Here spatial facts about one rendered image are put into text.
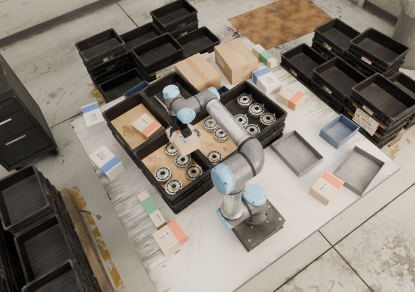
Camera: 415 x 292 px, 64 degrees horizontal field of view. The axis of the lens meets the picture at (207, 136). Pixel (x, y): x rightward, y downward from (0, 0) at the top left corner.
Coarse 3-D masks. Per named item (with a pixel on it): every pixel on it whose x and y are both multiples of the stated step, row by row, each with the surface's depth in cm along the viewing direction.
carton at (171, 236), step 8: (168, 224) 186; (176, 224) 186; (160, 232) 183; (168, 232) 183; (176, 232) 183; (184, 232) 183; (160, 240) 181; (168, 240) 181; (176, 240) 180; (184, 240) 184; (168, 248) 178; (176, 248) 185
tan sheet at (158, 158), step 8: (160, 152) 207; (144, 160) 205; (152, 160) 205; (160, 160) 204; (168, 160) 204; (192, 160) 203; (152, 168) 201; (176, 168) 200; (176, 176) 197; (184, 176) 197; (184, 184) 194
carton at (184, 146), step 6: (180, 132) 179; (192, 132) 179; (168, 138) 186; (174, 138) 177; (180, 138) 177; (186, 138) 177; (192, 138) 177; (198, 138) 176; (174, 144) 179; (180, 144) 175; (186, 144) 174; (192, 144) 176; (198, 144) 179; (180, 150) 173; (186, 150) 176; (192, 150) 179
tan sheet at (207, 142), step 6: (198, 126) 218; (204, 132) 214; (210, 132) 214; (204, 138) 211; (210, 138) 211; (204, 144) 209; (210, 144) 208; (216, 144) 208; (222, 144) 208; (228, 144) 208; (234, 144) 207; (204, 150) 206; (210, 150) 206; (222, 150) 205; (228, 150) 205; (234, 150) 205
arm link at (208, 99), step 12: (204, 96) 151; (216, 96) 153; (204, 108) 152; (216, 108) 147; (216, 120) 146; (228, 120) 142; (228, 132) 141; (240, 132) 138; (240, 144) 136; (252, 144) 133; (252, 156) 129
